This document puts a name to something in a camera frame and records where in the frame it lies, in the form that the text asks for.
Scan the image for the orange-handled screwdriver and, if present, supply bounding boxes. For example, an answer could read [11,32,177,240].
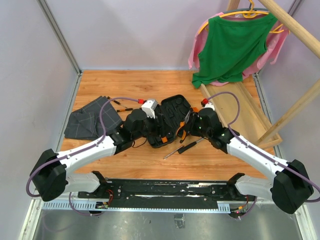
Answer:
[161,136,168,144]

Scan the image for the silver metal file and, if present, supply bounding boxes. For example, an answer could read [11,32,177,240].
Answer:
[163,145,184,160]

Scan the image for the grey checked cloth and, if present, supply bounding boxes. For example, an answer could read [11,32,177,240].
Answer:
[64,96,122,141]

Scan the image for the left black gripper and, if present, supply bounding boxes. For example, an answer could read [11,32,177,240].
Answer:
[132,111,173,141]

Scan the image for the black plastic tool case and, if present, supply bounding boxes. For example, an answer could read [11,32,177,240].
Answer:
[147,94,198,148]

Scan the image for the claw hammer black handle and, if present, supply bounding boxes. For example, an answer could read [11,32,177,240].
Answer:
[178,138,204,154]

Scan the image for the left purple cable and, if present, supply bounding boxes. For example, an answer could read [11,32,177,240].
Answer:
[26,96,146,232]

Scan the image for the green sleeveless shirt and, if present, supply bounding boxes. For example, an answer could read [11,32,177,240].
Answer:
[192,13,277,88]

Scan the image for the wooden tray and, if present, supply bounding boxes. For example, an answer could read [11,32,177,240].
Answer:
[200,82,283,149]

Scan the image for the pink shirt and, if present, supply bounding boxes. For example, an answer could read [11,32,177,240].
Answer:
[188,12,289,85]

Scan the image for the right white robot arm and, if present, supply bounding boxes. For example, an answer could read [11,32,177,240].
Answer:
[185,100,314,214]

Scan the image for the wooden rack frame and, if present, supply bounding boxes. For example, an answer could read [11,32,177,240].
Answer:
[226,0,320,142]

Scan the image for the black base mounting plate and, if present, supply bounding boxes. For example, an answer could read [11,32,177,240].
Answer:
[77,178,255,211]

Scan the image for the orange-black pliers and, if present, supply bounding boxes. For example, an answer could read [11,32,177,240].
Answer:
[175,110,191,144]

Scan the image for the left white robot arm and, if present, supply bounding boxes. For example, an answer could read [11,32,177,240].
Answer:
[26,99,163,202]

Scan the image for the aluminium frame rail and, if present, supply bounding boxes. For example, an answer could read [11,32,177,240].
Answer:
[36,0,83,76]

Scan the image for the orange-black precision screwdriver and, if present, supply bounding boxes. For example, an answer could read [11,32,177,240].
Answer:
[116,108,134,113]

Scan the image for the yellow clothes hanger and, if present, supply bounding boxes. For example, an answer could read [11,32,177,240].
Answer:
[198,0,287,37]

